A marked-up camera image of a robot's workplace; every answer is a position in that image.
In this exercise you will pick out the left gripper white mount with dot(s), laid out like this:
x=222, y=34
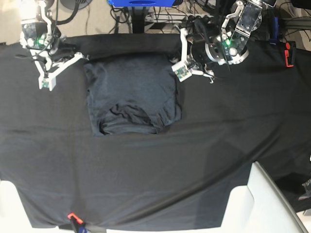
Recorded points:
x=193, y=59

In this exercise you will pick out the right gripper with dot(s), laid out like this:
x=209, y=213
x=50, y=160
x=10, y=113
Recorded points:
x=53, y=60

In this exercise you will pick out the dark grey T-shirt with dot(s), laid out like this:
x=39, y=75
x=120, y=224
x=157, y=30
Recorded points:
x=132, y=93

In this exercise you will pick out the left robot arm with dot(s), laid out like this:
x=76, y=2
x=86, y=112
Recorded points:
x=222, y=43

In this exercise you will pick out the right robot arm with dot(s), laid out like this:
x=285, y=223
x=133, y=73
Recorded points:
x=41, y=37

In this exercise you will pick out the black power strip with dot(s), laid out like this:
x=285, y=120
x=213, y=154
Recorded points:
x=203, y=18

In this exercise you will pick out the black round stand base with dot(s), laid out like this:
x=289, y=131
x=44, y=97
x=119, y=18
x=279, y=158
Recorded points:
x=70, y=4

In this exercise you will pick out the blue plastic bin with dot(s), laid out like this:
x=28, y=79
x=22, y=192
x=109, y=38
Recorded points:
x=144, y=3

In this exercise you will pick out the red black clamp right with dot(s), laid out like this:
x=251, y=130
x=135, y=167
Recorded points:
x=289, y=53

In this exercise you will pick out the red clamp front edge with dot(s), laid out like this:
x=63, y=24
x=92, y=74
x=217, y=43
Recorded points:
x=74, y=218

